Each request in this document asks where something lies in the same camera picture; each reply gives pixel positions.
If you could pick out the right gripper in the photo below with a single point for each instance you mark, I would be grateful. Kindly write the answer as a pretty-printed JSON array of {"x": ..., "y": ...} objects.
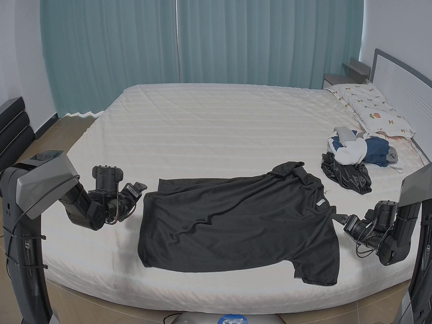
[{"x": 356, "y": 230}]

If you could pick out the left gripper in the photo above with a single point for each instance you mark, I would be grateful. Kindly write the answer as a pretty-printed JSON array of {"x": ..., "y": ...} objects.
[{"x": 130, "y": 199}]

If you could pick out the black T-shirt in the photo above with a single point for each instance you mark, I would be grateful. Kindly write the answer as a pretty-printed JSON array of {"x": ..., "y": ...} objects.
[{"x": 236, "y": 224}]

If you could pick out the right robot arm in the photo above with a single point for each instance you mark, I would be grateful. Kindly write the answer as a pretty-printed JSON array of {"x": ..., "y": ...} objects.
[{"x": 410, "y": 221}]

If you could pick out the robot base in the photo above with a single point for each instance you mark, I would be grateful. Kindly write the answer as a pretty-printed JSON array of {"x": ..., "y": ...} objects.
[{"x": 202, "y": 320}]

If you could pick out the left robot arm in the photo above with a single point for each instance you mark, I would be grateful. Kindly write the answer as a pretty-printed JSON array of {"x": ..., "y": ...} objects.
[{"x": 44, "y": 181}]

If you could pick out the pile of clothes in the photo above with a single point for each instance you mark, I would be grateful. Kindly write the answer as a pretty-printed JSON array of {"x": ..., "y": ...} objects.
[{"x": 351, "y": 154}]

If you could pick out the bed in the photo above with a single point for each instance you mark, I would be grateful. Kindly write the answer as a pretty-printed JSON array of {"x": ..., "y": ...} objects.
[{"x": 202, "y": 123}]

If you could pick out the white printed pillow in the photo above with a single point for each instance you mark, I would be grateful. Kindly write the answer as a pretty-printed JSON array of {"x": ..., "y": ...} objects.
[{"x": 371, "y": 106}]

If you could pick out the black chest of drawers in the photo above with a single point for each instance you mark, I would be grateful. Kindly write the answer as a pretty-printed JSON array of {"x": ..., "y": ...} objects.
[{"x": 13, "y": 127}]

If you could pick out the blue-green curtain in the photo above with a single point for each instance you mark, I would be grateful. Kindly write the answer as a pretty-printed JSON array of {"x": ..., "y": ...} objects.
[
  {"x": 108, "y": 46},
  {"x": 270, "y": 29}
]

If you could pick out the grey bedside table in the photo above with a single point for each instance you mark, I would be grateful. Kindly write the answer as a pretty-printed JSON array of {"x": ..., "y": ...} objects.
[{"x": 337, "y": 79}]

